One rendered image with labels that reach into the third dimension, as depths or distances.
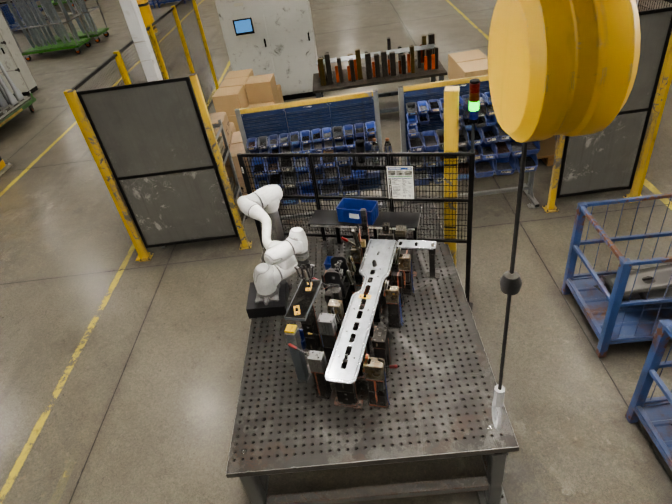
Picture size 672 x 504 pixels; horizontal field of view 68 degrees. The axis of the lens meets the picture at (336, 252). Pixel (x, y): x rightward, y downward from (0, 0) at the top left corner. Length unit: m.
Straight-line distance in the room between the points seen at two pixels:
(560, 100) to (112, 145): 5.30
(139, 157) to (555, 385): 4.39
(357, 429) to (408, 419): 0.30
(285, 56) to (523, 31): 9.44
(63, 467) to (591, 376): 4.05
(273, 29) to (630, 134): 6.26
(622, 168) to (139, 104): 5.01
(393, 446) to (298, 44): 7.99
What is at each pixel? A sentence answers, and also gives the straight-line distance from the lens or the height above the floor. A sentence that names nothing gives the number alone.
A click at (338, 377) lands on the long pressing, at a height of 1.00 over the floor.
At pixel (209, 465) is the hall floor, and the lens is 4.01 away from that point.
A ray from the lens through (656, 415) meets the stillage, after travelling 4.04.
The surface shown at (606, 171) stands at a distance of 6.13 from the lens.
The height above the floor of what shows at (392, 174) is 1.37.
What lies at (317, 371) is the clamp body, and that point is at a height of 0.95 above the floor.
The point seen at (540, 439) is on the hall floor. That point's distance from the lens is 3.91.
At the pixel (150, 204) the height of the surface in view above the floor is 0.70.
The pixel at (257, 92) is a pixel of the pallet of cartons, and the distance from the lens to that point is 7.84.
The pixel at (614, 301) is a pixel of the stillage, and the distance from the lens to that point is 4.07.
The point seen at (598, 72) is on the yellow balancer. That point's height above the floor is 3.08.
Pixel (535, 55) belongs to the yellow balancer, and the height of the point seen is 3.10.
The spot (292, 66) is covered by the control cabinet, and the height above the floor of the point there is 0.62.
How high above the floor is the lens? 3.23
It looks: 36 degrees down
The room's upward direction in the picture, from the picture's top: 9 degrees counter-clockwise
